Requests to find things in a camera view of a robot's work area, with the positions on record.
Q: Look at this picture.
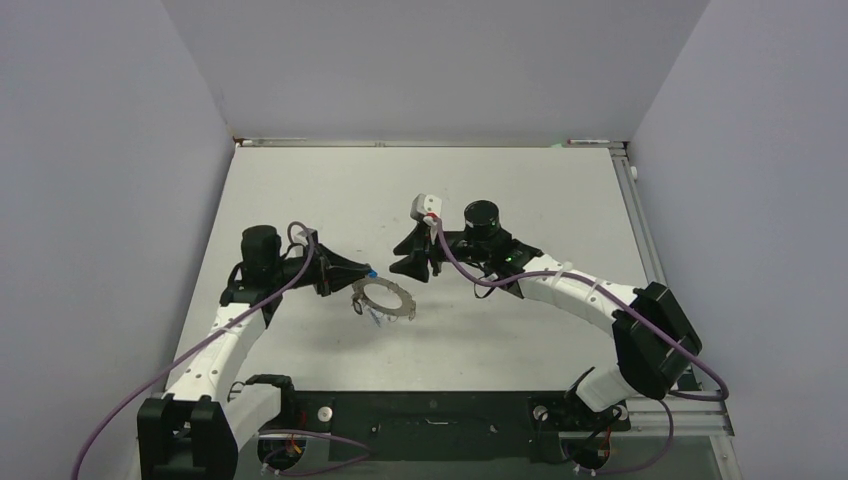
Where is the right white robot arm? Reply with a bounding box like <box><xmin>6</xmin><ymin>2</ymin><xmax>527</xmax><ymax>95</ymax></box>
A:
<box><xmin>389</xmin><ymin>194</ymin><xmax>702</xmax><ymax>428</ymax></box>

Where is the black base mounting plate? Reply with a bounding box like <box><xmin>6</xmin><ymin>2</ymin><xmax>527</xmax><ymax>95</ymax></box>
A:
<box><xmin>248</xmin><ymin>391</ymin><xmax>631</xmax><ymax>470</ymax></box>

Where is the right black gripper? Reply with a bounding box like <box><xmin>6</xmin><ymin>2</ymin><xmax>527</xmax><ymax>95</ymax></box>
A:
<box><xmin>391</xmin><ymin>221</ymin><xmax>489</xmax><ymax>280</ymax></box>

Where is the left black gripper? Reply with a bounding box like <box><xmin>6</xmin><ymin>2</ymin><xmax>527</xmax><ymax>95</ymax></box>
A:
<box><xmin>270</xmin><ymin>241</ymin><xmax>371</xmax><ymax>297</ymax></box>

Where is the metal perforated ring disc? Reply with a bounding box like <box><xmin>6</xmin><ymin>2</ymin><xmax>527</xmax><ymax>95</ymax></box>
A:
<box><xmin>351</xmin><ymin>277</ymin><xmax>417</xmax><ymax>327</ymax></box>

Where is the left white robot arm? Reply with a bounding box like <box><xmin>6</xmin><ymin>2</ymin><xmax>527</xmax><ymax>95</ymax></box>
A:
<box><xmin>137</xmin><ymin>225</ymin><xmax>372</xmax><ymax>479</ymax></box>

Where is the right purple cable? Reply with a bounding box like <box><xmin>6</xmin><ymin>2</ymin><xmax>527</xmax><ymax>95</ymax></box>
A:
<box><xmin>430</xmin><ymin>215</ymin><xmax>731</xmax><ymax>477</ymax></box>

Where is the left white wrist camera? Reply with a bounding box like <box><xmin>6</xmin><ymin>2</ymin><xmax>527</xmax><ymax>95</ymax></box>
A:
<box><xmin>290</xmin><ymin>228</ymin><xmax>319</xmax><ymax>247</ymax></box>

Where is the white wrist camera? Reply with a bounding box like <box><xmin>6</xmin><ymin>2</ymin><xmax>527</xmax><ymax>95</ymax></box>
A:
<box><xmin>290</xmin><ymin>228</ymin><xmax>319</xmax><ymax>247</ymax></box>
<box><xmin>410</xmin><ymin>194</ymin><xmax>443</xmax><ymax>227</ymax></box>

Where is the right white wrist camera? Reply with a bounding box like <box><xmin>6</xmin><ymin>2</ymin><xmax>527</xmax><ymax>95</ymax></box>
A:
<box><xmin>410</xmin><ymin>194</ymin><xmax>443</xmax><ymax>227</ymax></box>

